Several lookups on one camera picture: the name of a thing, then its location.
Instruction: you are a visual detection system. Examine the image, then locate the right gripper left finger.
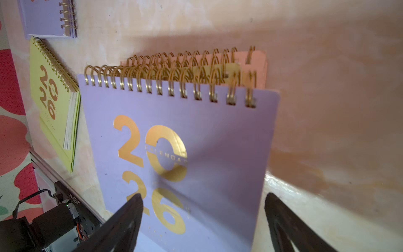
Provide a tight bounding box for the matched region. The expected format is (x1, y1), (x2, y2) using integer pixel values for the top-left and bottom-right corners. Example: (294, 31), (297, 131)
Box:
(75, 193), (144, 252)

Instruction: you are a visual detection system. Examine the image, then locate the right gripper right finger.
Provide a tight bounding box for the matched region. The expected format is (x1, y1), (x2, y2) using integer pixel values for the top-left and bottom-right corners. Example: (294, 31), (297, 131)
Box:
(264, 193), (336, 252)

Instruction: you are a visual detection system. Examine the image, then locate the pink calendar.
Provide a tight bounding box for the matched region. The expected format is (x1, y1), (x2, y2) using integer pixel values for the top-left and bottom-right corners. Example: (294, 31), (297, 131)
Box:
(120, 46), (268, 89)

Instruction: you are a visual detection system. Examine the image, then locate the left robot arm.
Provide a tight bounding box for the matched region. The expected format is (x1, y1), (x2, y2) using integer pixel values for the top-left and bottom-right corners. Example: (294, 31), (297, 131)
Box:
(1, 181), (101, 252)

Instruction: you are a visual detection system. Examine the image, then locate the green calendar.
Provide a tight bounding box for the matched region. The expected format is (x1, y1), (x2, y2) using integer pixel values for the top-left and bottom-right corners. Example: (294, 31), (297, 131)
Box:
(29, 37), (81, 172)
(190, 63), (241, 85)

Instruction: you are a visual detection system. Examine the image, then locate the purple calendar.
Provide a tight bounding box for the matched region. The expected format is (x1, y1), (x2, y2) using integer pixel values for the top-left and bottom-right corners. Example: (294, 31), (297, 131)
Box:
(18, 0), (77, 40)
(78, 75), (280, 252)

